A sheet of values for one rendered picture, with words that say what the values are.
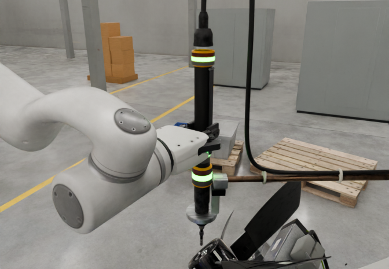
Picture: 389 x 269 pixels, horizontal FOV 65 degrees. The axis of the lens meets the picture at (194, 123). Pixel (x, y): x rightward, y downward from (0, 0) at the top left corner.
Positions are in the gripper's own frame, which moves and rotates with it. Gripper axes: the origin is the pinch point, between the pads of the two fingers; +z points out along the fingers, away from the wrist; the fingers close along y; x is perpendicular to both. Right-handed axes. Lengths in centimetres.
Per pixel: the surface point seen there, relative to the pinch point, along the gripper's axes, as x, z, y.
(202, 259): -38.5, 4.8, -2.7
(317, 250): -49, 38, 20
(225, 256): -39.0, 9.5, 1.7
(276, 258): -49, 28, 11
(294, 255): -50, 32, 15
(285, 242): -49, 36, 11
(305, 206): -163, 234, -21
